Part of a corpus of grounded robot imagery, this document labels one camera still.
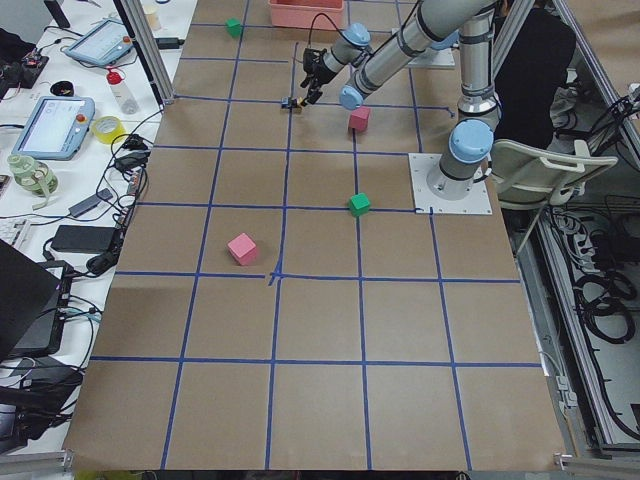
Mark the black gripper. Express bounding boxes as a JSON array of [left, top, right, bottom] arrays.
[[300, 48, 327, 105]]

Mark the yellow push button switch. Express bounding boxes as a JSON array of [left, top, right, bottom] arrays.
[[280, 97, 305, 111]]

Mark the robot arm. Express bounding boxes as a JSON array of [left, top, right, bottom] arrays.
[[294, 1, 498, 200]]

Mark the pink cube near base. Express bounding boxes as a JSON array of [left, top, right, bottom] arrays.
[[348, 106, 371, 132]]

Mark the pink plastic bin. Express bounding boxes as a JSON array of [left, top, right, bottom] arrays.
[[268, 0, 345, 30]]

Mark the green cube far corner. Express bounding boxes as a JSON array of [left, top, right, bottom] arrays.
[[225, 18, 243, 38]]

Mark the green cube near base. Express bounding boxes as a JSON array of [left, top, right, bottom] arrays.
[[348, 192, 371, 217]]

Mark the pink cube far side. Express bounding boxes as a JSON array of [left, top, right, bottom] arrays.
[[227, 233, 259, 266]]

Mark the red cap squeeze bottle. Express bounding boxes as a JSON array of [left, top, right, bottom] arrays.
[[106, 69, 139, 115]]

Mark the far teach pendant tablet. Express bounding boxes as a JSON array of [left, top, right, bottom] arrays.
[[64, 19, 133, 67]]

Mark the teach pendant tablet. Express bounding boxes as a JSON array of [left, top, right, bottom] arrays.
[[64, 19, 133, 67], [12, 96, 95, 161]]

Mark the yellow tape roll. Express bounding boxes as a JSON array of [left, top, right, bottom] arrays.
[[90, 116, 126, 145]]

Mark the seated person in black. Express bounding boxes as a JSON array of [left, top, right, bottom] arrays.
[[494, 1, 576, 149]]

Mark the grey office chair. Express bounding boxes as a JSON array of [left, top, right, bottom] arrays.
[[489, 138, 620, 256]]

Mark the black round dish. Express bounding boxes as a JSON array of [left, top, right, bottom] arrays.
[[50, 80, 75, 97]]

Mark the near teach pendant tablet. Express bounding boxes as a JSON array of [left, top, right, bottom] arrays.
[[12, 96, 95, 161]]

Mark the black power adapter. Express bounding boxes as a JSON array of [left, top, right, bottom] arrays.
[[51, 225, 116, 254]]

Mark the black laptop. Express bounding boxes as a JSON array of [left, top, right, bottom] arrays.
[[1, 242, 72, 361]]

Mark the aluminium frame post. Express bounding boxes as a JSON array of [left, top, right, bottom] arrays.
[[113, 0, 175, 107]]

